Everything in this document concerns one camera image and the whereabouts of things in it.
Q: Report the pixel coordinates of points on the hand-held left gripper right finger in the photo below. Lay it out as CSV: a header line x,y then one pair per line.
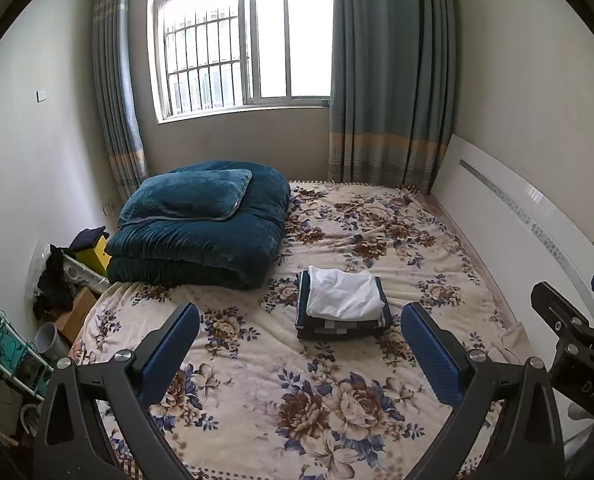
x,y
429,352

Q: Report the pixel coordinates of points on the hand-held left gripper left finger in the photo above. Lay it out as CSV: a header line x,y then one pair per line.
x,y
169,350

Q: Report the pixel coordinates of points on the white t-shirt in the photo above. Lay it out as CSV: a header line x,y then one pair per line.
x,y
342,292

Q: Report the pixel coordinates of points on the black clothes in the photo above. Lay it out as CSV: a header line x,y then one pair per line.
x,y
54,285

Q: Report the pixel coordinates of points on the beige cloth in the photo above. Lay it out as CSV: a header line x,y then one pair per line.
x,y
514,340

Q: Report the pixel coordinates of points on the teal velvet quilt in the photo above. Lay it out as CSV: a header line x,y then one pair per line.
x,y
202,255

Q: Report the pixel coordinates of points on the cardboard box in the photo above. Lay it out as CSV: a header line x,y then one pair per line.
x,y
74,315

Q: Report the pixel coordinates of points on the dark folded garment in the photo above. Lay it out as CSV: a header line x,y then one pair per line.
x,y
327,333

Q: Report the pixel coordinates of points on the white headboard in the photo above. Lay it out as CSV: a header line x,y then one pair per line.
x,y
502,220

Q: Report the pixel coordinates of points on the yellow box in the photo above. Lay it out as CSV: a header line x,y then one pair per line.
x,y
94,260

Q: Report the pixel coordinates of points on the floral bed sheet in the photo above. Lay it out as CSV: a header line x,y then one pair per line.
x,y
277,400

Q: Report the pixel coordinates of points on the dark navy cloth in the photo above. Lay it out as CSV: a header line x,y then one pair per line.
x,y
89,239

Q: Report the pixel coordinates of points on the navy striped folded shirt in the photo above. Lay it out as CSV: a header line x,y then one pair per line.
x,y
303,300

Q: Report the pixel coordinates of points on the teal velvet pillow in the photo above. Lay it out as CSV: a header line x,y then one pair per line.
x,y
187,197

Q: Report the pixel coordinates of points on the narrow blue-grey curtain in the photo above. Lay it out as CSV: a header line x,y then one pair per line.
x,y
117,85

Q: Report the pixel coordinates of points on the wide blue-grey curtain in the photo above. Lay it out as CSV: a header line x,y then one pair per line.
x,y
392,75

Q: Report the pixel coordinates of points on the barred window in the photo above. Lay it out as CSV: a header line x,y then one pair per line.
x,y
242,35

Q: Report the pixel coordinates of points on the wall socket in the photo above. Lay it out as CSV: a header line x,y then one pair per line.
x,y
109,207

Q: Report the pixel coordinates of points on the white wall switch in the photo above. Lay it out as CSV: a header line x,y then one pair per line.
x,y
41,95

